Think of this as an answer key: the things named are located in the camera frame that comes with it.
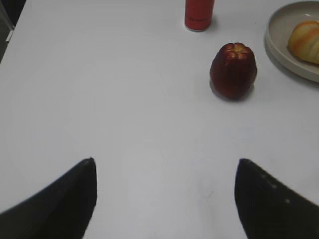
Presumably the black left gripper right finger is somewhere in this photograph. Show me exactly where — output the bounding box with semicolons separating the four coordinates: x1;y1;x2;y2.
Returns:
235;158;319;239

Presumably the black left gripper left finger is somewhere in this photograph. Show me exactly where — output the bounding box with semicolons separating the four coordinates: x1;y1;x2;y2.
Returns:
0;158;97;239

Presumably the orange striped ring croissant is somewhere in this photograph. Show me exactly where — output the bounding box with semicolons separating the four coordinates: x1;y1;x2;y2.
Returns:
288;20;319;65

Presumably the beige round plate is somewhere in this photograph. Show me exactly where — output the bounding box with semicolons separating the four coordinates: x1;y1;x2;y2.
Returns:
265;0;319;82

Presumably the dark red wax apple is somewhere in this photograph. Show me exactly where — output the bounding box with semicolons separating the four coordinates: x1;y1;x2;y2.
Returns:
210;42;257;100

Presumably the red cola can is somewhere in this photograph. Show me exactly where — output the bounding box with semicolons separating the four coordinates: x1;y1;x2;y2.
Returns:
184;0;215;31

